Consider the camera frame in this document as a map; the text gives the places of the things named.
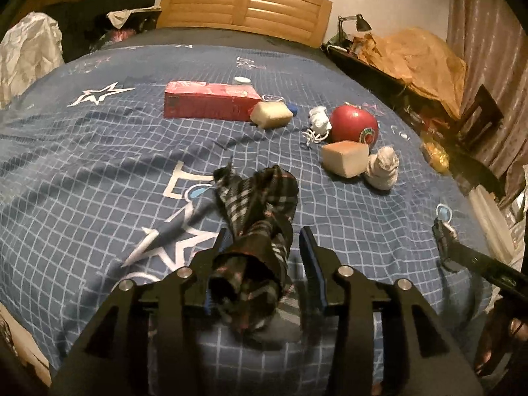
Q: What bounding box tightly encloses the dark grey bed sheet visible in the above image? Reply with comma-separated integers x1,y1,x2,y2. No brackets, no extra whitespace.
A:
119,27,327,63

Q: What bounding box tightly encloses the blocky yellow sponge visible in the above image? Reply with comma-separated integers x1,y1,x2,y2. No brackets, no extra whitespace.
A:
320,140,370,181

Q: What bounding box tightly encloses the yellow snack packet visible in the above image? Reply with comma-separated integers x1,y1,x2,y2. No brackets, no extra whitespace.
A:
419,140,450,174

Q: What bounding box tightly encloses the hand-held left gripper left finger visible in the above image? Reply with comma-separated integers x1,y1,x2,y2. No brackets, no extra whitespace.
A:
49,228,230,396

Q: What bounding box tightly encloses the black clothes pile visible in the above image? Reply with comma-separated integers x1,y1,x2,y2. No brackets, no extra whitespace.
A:
41,0,158,55

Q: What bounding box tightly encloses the beige patterned curtain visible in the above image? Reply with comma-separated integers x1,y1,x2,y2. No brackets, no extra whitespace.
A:
446,0,528,183

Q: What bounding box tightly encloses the cream cloth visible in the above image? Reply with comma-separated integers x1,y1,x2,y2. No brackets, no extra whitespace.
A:
106,7,162,30

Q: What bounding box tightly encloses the red apple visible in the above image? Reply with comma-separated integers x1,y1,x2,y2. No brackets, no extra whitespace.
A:
329,104,380,148

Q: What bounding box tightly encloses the red carton box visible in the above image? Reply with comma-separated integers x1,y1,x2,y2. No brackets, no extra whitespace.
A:
163,81,264,123

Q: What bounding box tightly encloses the white plastic bucket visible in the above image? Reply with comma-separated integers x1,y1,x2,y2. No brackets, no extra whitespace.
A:
469,185,517,261

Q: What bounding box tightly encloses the white crinkled cloth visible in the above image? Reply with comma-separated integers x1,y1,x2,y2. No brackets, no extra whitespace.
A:
0,12,65,109

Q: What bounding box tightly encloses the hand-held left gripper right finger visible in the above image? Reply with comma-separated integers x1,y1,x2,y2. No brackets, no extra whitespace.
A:
299,226,484,396

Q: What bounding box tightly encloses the rounded yellow sponge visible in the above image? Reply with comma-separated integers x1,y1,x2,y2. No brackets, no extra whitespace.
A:
250,101,295,128

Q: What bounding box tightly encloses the dark wooden chair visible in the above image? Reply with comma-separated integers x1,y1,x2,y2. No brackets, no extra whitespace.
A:
457,84,506,154

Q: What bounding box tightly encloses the light wooden slatted headboard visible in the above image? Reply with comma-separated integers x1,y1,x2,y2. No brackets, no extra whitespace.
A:
159,0,333,49

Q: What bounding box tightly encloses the orange cloth pile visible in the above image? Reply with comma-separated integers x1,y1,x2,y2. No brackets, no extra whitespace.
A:
356,27,468,121

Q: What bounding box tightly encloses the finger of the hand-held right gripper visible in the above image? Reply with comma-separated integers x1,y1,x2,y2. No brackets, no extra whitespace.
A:
432,218,528,294

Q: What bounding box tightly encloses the dark plaid cloth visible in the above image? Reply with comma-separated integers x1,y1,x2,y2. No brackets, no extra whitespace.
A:
208,163,300,336

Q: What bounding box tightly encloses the pink patterned cloth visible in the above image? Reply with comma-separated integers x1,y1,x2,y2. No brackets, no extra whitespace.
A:
103,29,133,44

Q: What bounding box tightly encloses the dark cluttered desk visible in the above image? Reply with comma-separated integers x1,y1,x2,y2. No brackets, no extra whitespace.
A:
321,41,455,133

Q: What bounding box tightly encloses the dark desk lamp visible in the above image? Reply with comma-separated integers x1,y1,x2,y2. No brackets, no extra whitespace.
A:
336,13,372,47

